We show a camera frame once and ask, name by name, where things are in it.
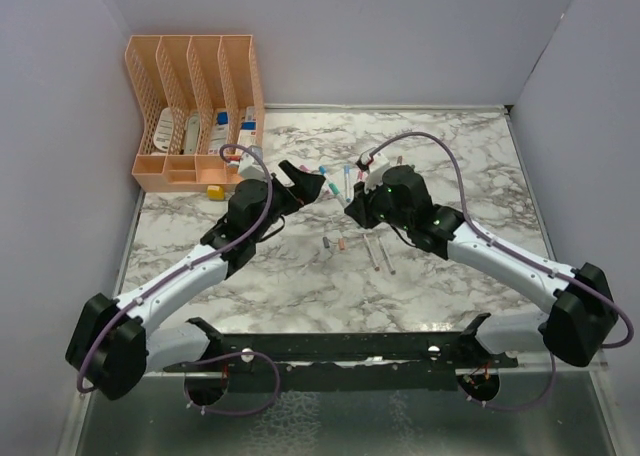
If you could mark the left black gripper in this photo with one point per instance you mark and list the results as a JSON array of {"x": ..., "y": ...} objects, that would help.
[{"x": 304, "y": 191}]

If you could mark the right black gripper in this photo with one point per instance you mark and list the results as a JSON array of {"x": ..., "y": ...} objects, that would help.
[{"x": 358, "y": 207}]

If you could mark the peach marker pen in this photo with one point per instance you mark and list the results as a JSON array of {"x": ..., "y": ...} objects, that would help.
[{"x": 371, "y": 253}]

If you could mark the grey marker pen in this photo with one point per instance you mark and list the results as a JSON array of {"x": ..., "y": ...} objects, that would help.
[{"x": 386, "y": 256}]

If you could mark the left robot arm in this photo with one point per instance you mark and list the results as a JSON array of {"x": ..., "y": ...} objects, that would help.
[{"x": 116, "y": 339}]

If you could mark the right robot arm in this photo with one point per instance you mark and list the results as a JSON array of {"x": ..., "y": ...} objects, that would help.
[{"x": 575, "y": 311}]

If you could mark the cyan marker pen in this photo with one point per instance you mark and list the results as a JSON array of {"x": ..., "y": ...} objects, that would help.
[{"x": 332, "y": 186}]

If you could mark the light blue marker pen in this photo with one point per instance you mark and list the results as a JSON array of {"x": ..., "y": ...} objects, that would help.
[{"x": 347, "y": 183}]

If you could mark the white cardboard box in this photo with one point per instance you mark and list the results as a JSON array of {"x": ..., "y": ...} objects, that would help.
[{"x": 248, "y": 134}]

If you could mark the small white red box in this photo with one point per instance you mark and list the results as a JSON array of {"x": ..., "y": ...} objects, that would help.
[{"x": 250, "y": 115}]

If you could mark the yellow rectangular stamp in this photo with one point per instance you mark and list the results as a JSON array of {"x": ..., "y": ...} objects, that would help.
[{"x": 215, "y": 193}]

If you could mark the white paper packet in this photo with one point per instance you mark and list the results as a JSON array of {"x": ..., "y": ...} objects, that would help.
[{"x": 219, "y": 133}]

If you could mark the grey stapler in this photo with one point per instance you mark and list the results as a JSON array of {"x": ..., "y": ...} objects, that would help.
[{"x": 192, "y": 129}]

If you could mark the peach plastic desk organizer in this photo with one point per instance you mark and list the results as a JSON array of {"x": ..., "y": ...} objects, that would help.
[{"x": 203, "y": 74}]

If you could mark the white remote in organizer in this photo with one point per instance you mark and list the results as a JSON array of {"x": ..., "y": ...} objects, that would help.
[{"x": 163, "y": 133}]

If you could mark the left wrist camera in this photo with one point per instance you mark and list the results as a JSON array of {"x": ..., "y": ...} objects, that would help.
[{"x": 247, "y": 166}]

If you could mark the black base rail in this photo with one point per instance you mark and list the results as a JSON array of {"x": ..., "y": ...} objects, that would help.
[{"x": 337, "y": 362}]

